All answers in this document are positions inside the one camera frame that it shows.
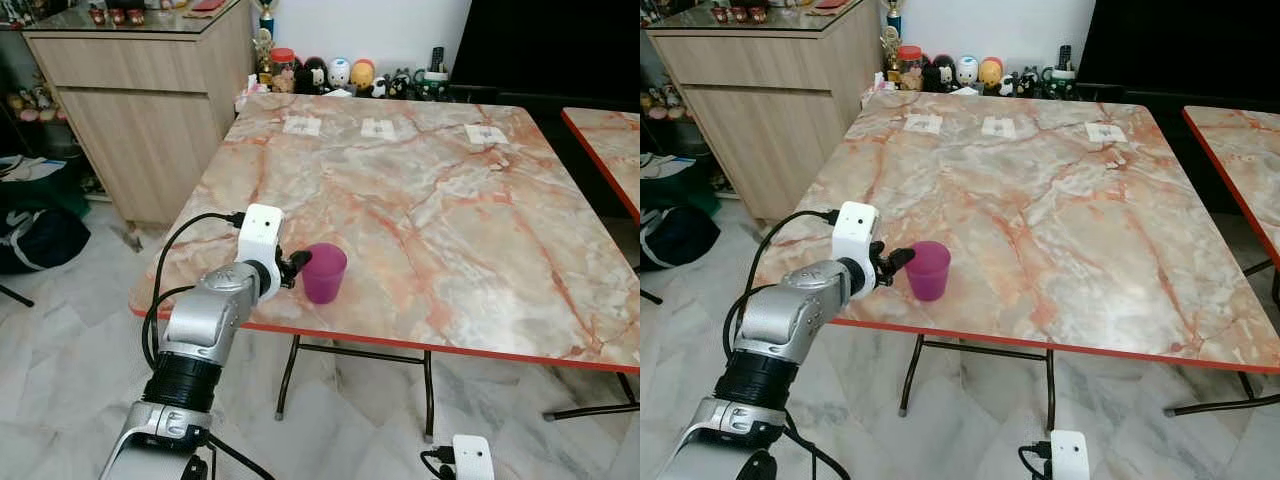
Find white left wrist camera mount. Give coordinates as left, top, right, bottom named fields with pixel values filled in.
left=237, top=204, right=286, bottom=299
left=831, top=201, right=880, bottom=297

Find white papers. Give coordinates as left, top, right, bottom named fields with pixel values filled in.
left=640, top=152, right=697, bottom=182
left=0, top=155, right=67, bottom=184

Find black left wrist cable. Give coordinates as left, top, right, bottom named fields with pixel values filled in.
left=141, top=210, right=248, bottom=373
left=722, top=207, right=839, bottom=371

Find pink figurines row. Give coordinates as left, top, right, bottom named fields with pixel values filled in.
left=5, top=85, right=69, bottom=125
left=645, top=84, right=691, bottom=117

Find red lid jar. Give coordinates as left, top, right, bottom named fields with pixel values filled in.
left=270, top=47, right=299, bottom=94
left=896, top=45, right=925, bottom=92

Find black bag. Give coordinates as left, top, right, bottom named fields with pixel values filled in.
left=640, top=205, right=722, bottom=270
left=0, top=205, right=92, bottom=275

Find light wooden cabinet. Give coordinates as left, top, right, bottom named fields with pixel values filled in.
left=22, top=0, right=257, bottom=230
left=645, top=0, right=886, bottom=224

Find purple plastic cup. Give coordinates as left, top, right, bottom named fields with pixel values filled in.
left=302, top=242, right=349, bottom=305
left=906, top=240, right=953, bottom=303

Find marble folding table red edge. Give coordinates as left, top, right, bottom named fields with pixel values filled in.
left=560, top=107, right=641, bottom=224
left=128, top=92, right=641, bottom=442
left=1182, top=104, right=1280, bottom=311
left=750, top=89, right=1280, bottom=433

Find dark green mug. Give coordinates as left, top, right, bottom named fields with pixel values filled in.
left=414, top=68, right=452, bottom=102
left=1040, top=66, right=1079, bottom=100

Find black television screen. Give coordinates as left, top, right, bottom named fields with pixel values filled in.
left=1075, top=0, right=1280, bottom=103
left=447, top=0, right=641, bottom=107

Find dark green bag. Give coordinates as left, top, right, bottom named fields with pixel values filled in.
left=0, top=178, right=91, bottom=220
left=640, top=175, right=722, bottom=217

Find gold trophy blue stem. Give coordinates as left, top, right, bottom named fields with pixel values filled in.
left=254, top=0, right=278, bottom=89
left=881, top=0, right=906, bottom=81

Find black white plush figure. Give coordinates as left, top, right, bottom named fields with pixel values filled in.
left=298, top=57, right=331, bottom=96
left=922, top=55, right=957, bottom=94

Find black lower arm cable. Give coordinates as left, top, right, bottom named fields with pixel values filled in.
left=783, top=414, right=853, bottom=480
left=205, top=434, right=277, bottom=480

